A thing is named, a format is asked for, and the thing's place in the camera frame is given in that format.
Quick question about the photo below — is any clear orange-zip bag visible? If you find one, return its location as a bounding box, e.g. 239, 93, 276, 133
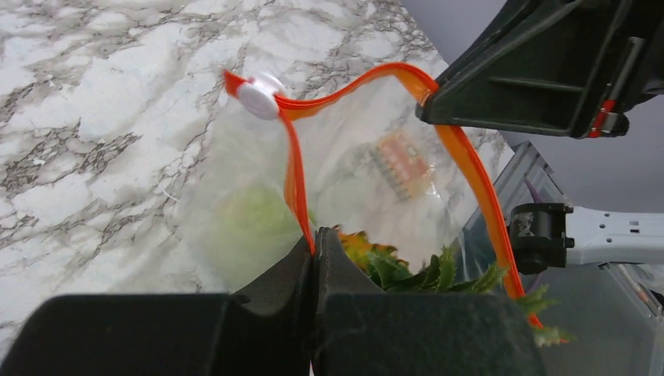
176, 62, 551, 333

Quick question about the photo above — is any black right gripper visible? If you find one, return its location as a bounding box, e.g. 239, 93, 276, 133
417, 1, 663, 139

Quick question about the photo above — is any small orange notebook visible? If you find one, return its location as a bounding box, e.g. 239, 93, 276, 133
370, 130, 433, 201

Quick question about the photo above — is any green toy cabbage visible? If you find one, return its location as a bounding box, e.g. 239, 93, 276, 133
192, 183, 302, 291

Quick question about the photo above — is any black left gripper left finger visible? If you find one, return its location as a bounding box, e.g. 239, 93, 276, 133
1, 240, 312, 375

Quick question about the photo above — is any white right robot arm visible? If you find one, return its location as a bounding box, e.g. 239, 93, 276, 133
417, 1, 663, 274

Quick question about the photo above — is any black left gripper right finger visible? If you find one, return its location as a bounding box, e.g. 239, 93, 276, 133
312, 227, 546, 375

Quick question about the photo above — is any toy pineapple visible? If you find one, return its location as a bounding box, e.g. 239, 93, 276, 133
333, 225, 572, 347

